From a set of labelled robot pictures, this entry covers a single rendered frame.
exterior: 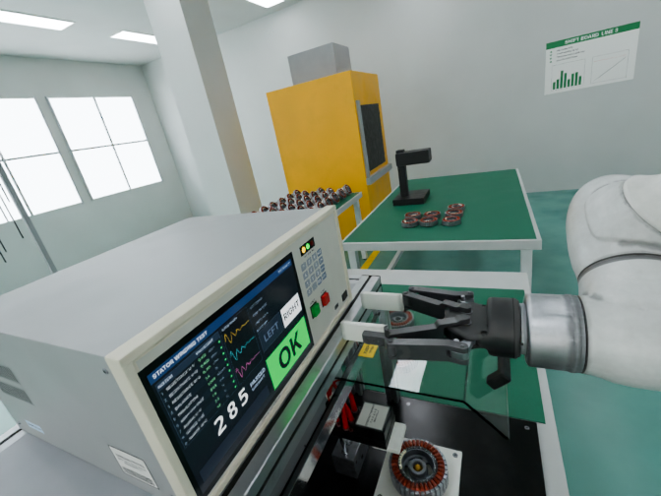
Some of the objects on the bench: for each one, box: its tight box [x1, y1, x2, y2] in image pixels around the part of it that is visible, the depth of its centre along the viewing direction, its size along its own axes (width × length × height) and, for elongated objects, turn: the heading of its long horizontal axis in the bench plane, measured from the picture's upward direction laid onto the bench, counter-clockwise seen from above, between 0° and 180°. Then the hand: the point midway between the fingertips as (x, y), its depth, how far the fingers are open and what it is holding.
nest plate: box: [374, 438, 462, 496], centre depth 66 cm, size 15×15×1 cm
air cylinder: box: [331, 439, 369, 478], centre depth 72 cm, size 5×8×6 cm
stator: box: [389, 438, 449, 496], centre depth 65 cm, size 11×11×4 cm
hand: (369, 315), depth 51 cm, fingers open, 8 cm apart
